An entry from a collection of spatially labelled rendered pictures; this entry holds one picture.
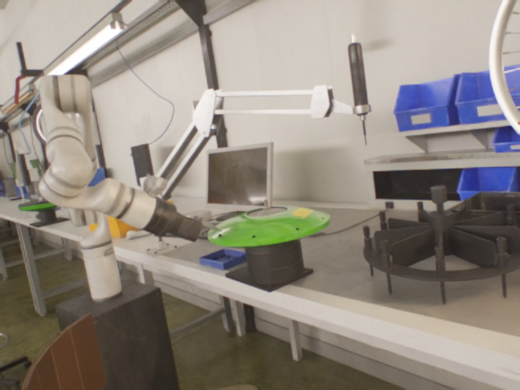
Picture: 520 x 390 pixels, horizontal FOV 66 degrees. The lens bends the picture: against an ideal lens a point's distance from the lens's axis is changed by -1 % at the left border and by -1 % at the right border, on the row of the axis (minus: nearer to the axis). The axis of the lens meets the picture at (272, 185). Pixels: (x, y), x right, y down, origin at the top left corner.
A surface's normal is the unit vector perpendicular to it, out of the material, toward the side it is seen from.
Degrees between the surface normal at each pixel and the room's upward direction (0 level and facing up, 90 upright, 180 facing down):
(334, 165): 90
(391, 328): 90
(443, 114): 99
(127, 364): 90
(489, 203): 86
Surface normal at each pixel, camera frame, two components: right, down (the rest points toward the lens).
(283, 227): -0.03, -0.87
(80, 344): 0.96, -0.11
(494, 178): -0.73, 0.19
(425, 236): 0.43, 0.09
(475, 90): 0.67, -0.04
